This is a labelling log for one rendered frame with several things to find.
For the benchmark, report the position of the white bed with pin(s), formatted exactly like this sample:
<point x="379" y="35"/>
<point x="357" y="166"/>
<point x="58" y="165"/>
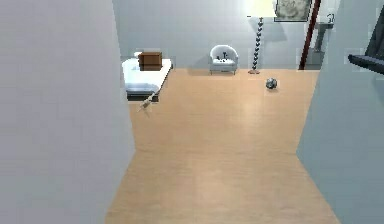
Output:
<point x="144" y="80"/>

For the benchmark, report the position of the pale baseball bat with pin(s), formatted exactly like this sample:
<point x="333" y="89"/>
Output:
<point x="147" y="101"/>

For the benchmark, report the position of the white armchair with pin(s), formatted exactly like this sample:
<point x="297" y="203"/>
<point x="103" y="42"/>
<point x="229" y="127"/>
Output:
<point x="223" y="59"/>

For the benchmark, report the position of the small dark toy on armchair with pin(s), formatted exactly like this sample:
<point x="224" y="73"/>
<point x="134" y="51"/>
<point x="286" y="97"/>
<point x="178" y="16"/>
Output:
<point x="223" y="59"/>

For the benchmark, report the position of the brown cardboard box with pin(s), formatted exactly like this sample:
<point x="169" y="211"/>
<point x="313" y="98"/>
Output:
<point x="150" y="61"/>

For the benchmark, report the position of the white pillow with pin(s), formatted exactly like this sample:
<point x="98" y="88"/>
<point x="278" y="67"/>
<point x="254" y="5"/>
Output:
<point x="137" y="54"/>

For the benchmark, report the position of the grey ball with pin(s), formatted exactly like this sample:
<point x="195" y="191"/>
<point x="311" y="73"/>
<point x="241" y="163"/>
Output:
<point x="271" y="83"/>

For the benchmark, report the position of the floor lamp with beaded pole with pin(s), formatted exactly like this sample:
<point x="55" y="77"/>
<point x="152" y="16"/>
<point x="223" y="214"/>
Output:
<point x="256" y="40"/>

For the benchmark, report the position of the framed grey picture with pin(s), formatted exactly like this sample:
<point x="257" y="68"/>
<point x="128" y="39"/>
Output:
<point x="292" y="10"/>

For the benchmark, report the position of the dark red door frame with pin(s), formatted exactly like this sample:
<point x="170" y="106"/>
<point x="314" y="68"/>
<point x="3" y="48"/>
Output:
<point x="309" y="35"/>

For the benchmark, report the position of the grey wall sink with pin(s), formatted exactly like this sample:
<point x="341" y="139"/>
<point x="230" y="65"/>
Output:
<point x="322" y="31"/>

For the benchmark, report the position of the dark wall shelf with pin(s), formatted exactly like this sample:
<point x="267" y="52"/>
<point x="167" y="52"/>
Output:
<point x="368" y="56"/>

